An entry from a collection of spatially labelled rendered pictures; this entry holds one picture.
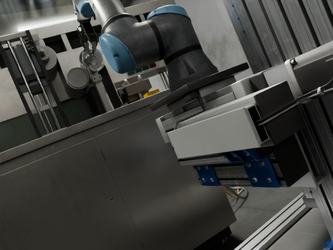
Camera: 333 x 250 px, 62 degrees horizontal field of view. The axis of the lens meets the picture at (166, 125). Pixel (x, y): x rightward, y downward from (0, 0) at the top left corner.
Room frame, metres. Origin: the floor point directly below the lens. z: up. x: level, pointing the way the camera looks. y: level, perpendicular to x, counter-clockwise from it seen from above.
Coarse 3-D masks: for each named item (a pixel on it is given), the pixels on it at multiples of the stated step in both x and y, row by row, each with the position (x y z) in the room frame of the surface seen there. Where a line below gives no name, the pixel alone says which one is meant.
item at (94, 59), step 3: (87, 54) 1.60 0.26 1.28; (96, 54) 1.62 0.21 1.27; (87, 57) 1.60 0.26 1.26; (90, 57) 1.61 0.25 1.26; (93, 57) 1.61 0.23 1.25; (96, 57) 1.61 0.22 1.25; (87, 60) 1.59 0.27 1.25; (90, 60) 1.60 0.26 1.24; (93, 60) 1.61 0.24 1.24; (96, 60) 1.61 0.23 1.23; (90, 63) 1.60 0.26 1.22; (93, 63) 1.60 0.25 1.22; (96, 63) 1.61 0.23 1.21
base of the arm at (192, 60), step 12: (192, 48) 0.76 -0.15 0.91; (168, 60) 0.78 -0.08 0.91; (180, 60) 0.76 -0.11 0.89; (192, 60) 0.75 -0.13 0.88; (204, 60) 0.76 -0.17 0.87; (168, 72) 0.80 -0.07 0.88; (180, 72) 0.75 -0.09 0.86; (192, 72) 0.75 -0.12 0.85; (204, 72) 0.74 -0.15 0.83; (216, 72) 0.77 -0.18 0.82; (180, 84) 0.75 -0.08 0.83
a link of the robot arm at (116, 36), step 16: (96, 0) 0.81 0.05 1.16; (112, 0) 0.80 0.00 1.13; (112, 16) 0.76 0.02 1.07; (128, 16) 0.76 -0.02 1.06; (112, 32) 0.74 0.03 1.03; (128, 32) 0.73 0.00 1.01; (144, 32) 0.74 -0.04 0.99; (112, 48) 0.72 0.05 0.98; (128, 48) 0.72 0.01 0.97; (144, 48) 0.74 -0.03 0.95; (112, 64) 0.78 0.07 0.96; (128, 64) 0.74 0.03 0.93; (144, 64) 0.78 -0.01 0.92
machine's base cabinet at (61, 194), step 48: (96, 144) 1.30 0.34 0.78; (144, 144) 1.37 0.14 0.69; (0, 192) 1.13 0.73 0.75; (48, 192) 1.19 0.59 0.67; (96, 192) 1.26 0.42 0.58; (144, 192) 1.34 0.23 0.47; (192, 192) 1.43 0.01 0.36; (0, 240) 1.11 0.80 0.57; (48, 240) 1.17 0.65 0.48; (96, 240) 1.23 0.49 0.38; (144, 240) 1.30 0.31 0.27; (192, 240) 1.39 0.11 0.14
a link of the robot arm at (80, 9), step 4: (76, 0) 1.31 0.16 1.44; (80, 0) 1.29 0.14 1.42; (84, 0) 1.28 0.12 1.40; (76, 4) 1.31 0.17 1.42; (80, 4) 1.27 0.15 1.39; (84, 4) 1.26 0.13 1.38; (88, 4) 1.27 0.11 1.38; (80, 8) 1.27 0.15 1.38; (84, 8) 1.27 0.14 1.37; (88, 8) 1.28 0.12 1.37; (80, 12) 1.29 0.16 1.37; (84, 12) 1.28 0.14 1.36; (88, 12) 1.29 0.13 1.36; (92, 12) 1.30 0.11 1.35; (84, 16) 1.30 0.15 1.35; (88, 16) 1.30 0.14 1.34; (92, 16) 1.31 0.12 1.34
